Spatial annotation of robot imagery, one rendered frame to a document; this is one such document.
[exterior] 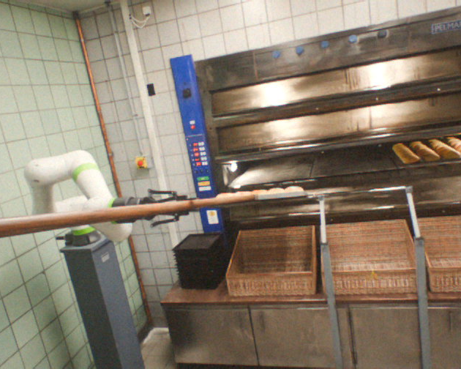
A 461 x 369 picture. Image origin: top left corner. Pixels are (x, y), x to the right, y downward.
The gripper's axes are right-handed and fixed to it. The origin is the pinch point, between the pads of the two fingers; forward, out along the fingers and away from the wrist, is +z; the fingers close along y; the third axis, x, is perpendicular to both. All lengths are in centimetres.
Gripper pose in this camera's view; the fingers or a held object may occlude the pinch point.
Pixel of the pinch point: (188, 205)
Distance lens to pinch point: 126.1
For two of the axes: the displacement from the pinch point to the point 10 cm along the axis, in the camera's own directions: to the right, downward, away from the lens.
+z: 9.6, -0.9, -2.8
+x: -2.8, 0.0, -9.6
